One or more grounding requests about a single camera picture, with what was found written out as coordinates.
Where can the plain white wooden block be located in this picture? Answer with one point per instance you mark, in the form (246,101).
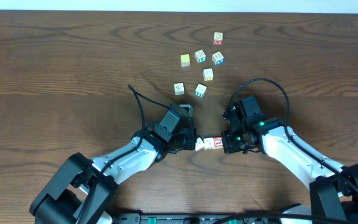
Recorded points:
(179,89)

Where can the green N wooden block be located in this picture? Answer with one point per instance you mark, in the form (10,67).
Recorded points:
(200,90)

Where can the orange letter wooden block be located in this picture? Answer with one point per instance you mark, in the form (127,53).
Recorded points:
(208,74)

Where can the teal letter wooden block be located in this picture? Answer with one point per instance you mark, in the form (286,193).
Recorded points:
(200,56)

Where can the blue letter wooden block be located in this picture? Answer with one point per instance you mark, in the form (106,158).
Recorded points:
(217,58)

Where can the yellow wooden block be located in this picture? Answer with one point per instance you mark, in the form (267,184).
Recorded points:
(185,60)

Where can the red M wooden block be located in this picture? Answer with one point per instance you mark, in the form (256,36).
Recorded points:
(218,38)

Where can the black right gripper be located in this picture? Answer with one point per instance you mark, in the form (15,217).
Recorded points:
(230,147)

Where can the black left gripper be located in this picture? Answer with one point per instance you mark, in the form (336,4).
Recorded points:
(192,149)

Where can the green duck wooden block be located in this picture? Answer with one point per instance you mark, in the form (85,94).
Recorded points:
(199,145)

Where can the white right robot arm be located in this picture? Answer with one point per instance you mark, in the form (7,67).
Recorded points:
(333,187)

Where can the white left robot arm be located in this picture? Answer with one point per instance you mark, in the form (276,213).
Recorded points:
(82,189)

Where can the red U wooden block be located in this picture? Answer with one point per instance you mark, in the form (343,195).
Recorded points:
(218,142)

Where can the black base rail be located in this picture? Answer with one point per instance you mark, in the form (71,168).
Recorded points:
(136,218)

